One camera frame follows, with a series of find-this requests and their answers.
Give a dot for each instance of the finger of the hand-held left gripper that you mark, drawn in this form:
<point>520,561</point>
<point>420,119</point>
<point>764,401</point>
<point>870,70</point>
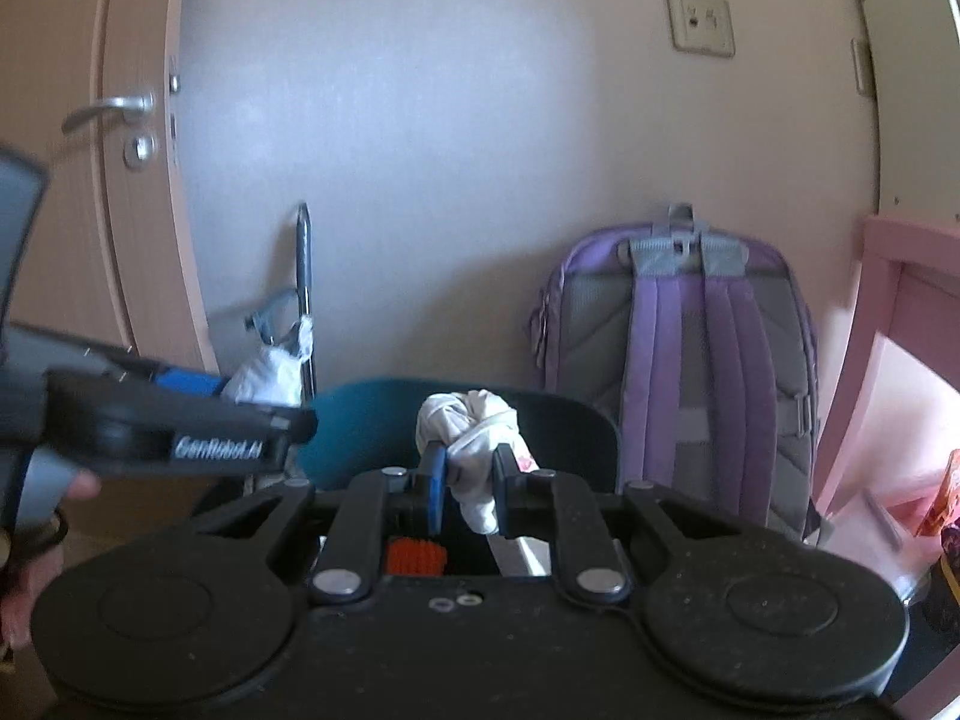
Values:
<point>191,382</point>
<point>292,427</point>

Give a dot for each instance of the folded metal pole stand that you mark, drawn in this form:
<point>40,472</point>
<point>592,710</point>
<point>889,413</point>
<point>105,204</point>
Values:
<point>302,262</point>

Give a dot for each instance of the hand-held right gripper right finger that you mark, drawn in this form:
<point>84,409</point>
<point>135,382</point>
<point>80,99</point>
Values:
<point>506,481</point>

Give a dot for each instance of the round silver door lock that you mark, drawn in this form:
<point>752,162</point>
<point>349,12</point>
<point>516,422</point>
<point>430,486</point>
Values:
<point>141,150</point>

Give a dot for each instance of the white board under desk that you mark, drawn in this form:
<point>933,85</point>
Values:
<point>862,562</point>

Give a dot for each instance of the white tissue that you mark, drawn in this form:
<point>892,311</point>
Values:
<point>472,427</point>

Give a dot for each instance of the cream wall socket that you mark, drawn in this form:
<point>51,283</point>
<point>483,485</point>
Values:
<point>701,22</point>

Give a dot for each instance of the pink desk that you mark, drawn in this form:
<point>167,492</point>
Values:
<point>877,277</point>

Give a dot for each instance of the beige wooden door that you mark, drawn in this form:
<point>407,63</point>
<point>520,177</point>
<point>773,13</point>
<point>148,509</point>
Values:
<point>142,240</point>

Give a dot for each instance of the purple patterned bag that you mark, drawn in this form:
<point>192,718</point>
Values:
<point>951,549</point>

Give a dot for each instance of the orange packet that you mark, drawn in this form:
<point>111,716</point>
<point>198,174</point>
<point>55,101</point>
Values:
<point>946,495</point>

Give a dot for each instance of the purple grey backpack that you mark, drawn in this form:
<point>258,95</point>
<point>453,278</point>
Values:
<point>712,360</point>

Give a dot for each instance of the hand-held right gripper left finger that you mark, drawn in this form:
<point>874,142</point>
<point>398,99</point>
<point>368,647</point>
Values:
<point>433,481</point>

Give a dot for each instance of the small white wall plate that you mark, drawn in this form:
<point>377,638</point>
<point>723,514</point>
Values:
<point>862,67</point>

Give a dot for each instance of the white crumpled paper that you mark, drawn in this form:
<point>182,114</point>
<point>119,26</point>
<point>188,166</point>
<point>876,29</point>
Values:
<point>262,379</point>

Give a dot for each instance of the teal bin with deer print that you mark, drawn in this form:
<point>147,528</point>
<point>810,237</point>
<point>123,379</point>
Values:
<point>360,420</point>

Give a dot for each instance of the person's left hand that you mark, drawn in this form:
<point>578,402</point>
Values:
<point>22,600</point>

